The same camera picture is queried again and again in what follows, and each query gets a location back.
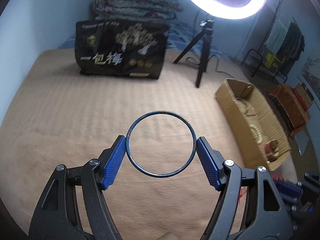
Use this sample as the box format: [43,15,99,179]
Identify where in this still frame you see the brown cardboard box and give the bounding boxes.
[215,79,291,171]

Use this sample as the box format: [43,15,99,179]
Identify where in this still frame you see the white ring light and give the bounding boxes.
[191,0,267,20]

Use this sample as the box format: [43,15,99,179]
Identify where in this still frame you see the black tripod stand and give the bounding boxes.
[173,20,214,88]

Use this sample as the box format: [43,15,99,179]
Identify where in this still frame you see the black clothes rack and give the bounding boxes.
[241,3,304,84]

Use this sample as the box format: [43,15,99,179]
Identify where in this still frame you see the black power cable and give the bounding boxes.
[186,54,235,78]

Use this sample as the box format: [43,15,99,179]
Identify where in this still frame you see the red string jade pendant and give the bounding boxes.
[238,187,247,203]

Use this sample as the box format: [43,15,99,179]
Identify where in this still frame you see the dark blue bangle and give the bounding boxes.
[125,110,197,178]

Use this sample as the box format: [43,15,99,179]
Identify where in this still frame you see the folded floral quilt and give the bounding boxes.
[93,0,183,22]

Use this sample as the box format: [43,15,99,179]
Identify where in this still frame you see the yellow box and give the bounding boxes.
[265,52,281,68]

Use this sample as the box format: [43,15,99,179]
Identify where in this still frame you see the landscape wall painting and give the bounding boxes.
[300,54,320,99]

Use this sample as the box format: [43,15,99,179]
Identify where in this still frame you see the tan bed blanket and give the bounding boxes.
[1,49,243,239]

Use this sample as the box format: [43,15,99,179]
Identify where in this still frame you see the black printed snack bag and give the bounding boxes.
[75,20,169,80]

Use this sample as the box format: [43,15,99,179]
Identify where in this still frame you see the brown wooden bead necklace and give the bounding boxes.
[236,98,258,117]

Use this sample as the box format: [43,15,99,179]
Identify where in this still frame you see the orange covered low table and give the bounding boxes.
[268,83,311,139]

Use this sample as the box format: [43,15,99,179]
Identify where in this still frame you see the white radiator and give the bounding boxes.
[265,18,288,54]

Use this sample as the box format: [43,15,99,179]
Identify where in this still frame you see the hanging dark clothes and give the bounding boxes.
[277,21,305,62]

